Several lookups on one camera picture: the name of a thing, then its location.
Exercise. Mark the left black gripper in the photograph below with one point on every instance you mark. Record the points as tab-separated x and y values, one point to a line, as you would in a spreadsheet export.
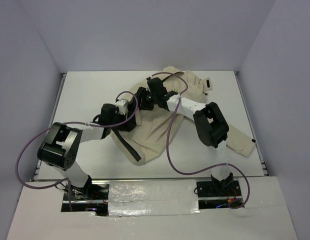
127	126

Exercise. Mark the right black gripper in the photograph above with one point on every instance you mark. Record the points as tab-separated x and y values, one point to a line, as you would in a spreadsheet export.
142	93

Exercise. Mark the cream jacket with black zipper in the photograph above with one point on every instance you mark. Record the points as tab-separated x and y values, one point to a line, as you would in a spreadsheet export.
147	140

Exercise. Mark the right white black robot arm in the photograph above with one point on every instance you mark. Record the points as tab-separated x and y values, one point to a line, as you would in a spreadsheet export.
210	124

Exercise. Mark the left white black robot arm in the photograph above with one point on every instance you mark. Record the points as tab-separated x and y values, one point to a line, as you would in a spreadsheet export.
60	146

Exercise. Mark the white foam front board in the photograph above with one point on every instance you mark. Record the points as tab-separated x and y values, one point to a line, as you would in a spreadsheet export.
154	210

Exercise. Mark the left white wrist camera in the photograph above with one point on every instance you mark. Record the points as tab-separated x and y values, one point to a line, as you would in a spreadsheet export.
122	106

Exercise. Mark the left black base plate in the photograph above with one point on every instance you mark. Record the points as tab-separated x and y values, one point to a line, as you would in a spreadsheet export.
96	200

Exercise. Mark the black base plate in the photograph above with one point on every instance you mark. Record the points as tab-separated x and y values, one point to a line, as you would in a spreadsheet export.
209	198
96	200

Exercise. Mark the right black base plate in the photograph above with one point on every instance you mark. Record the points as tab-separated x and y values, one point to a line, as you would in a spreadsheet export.
209	198

